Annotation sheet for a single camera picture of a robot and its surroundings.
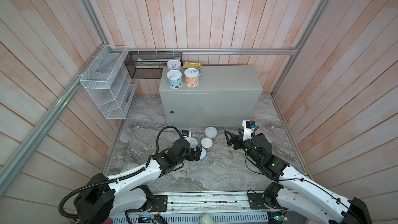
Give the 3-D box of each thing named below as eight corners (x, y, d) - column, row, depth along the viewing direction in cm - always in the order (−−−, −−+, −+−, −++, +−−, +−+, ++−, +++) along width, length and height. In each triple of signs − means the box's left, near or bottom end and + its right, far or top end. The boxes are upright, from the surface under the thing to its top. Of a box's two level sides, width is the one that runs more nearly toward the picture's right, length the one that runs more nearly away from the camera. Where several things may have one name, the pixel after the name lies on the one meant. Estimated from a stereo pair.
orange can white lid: (205, 142, 96) (205, 136, 90) (204, 132, 101) (205, 126, 94) (216, 142, 96) (217, 136, 90) (215, 132, 101) (216, 126, 94)
